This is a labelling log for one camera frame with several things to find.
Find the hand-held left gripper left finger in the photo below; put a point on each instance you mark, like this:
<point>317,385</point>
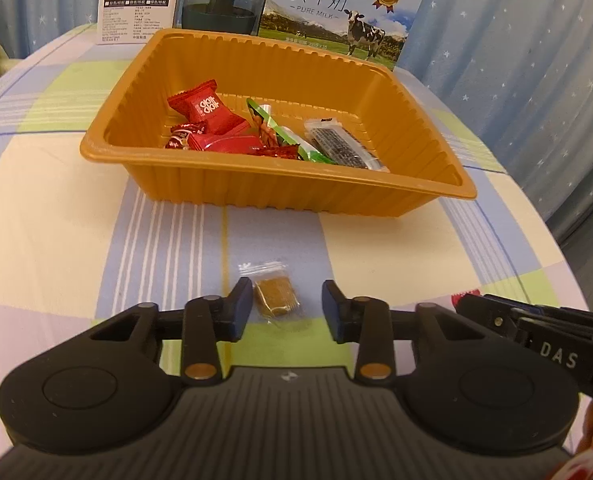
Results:
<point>241,310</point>

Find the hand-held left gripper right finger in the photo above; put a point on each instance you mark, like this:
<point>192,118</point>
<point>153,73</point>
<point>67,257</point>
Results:
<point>332,310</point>

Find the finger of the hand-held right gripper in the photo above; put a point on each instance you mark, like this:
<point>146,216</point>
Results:
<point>481,310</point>

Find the red candy with white print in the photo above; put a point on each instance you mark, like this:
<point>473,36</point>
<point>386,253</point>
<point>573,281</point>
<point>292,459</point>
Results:
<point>469,294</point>

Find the brown candy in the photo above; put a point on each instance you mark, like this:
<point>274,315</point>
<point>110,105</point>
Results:
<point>274,297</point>

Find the orange plastic tray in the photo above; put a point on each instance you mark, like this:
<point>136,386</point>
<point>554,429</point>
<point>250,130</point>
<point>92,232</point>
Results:
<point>286,195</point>

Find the orange red foil candy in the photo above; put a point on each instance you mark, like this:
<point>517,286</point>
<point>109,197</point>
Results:
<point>276,151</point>

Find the clear packet with black print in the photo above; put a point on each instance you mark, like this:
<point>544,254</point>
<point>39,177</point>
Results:
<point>336,142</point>

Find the dark green-edged snack packet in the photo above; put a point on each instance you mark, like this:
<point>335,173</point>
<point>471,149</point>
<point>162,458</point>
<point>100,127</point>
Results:
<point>286,135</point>

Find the red foil snack packet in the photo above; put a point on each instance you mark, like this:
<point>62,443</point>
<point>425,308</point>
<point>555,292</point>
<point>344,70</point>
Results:
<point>181,135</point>

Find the plain red snack packet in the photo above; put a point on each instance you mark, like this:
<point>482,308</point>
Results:
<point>226,144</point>

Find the large red wrapped candy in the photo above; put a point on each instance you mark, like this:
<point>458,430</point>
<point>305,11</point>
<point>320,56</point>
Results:
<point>206,107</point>

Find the milk carton box with cow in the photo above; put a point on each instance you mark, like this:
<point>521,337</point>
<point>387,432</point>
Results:
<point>326,10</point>

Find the beige product box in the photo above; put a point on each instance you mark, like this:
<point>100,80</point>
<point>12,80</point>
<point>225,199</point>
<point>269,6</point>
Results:
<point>136,5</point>

